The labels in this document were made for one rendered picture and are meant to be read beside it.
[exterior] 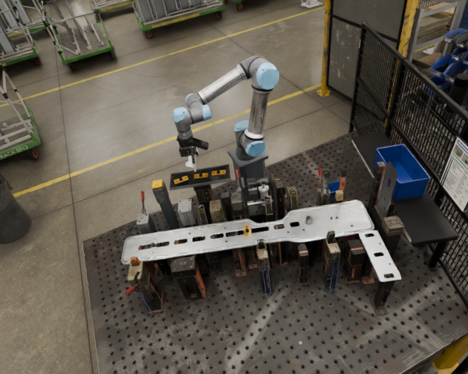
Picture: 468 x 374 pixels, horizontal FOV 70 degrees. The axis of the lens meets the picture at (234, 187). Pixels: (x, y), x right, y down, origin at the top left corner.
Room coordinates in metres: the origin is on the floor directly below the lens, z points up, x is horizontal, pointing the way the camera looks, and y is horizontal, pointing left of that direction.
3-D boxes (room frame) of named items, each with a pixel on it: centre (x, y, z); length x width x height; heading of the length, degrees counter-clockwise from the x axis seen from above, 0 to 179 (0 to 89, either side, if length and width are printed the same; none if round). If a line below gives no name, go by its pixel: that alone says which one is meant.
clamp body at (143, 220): (1.37, 0.55, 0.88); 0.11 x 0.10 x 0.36; 177
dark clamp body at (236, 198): (1.37, 0.00, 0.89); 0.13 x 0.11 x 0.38; 177
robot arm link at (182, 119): (1.52, 0.20, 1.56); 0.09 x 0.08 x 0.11; 102
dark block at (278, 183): (1.38, -0.26, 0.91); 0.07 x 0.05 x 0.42; 177
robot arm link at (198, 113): (1.56, 0.11, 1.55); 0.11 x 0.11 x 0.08; 12
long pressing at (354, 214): (1.17, -0.01, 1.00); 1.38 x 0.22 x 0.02; 87
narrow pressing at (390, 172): (1.13, -0.76, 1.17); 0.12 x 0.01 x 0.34; 177
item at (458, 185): (1.03, -1.04, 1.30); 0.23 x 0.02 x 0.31; 177
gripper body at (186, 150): (1.53, 0.21, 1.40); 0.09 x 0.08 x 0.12; 83
